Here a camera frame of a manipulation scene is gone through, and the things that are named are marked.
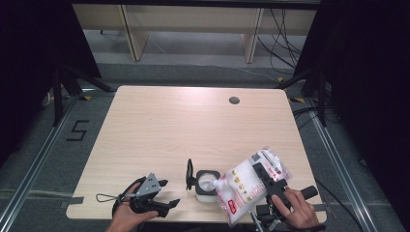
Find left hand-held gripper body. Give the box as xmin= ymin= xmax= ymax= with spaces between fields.
xmin=129 ymin=172 xmax=163 ymax=216

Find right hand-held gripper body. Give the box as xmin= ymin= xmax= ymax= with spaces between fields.
xmin=255 ymin=178 xmax=319 ymax=232

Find clear bag of white granules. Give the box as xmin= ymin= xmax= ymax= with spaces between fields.
xmin=213 ymin=146 xmax=293 ymax=227

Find glass jar with black lid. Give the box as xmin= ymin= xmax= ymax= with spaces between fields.
xmin=185 ymin=158 xmax=222 ymax=203

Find person's right hand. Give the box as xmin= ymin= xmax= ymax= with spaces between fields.
xmin=270 ymin=187 xmax=321 ymax=231

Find person's left hand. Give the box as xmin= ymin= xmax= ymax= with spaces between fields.
xmin=105 ymin=183 xmax=160 ymax=232

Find black metal stand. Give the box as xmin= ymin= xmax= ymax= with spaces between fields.
xmin=51 ymin=64 xmax=116 ymax=128
xmin=276 ymin=67 xmax=329 ymax=128

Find wooden shelf unit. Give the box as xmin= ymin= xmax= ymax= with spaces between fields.
xmin=71 ymin=3 xmax=318 ymax=64

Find black strap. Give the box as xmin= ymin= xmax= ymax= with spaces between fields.
xmin=111 ymin=175 xmax=148 ymax=217

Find thin cord loop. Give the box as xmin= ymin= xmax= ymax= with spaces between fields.
xmin=95 ymin=192 xmax=126 ymax=204

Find black floor cable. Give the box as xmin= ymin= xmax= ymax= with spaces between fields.
xmin=314 ymin=178 xmax=366 ymax=232

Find metal floor rail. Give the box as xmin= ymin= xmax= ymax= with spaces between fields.
xmin=0 ymin=93 xmax=82 ymax=232
xmin=305 ymin=99 xmax=376 ymax=232

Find white floor cable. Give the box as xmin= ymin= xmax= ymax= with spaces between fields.
xmin=154 ymin=41 xmax=279 ymax=83

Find bundle of black cables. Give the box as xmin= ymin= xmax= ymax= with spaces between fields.
xmin=256 ymin=9 xmax=308 ymax=71

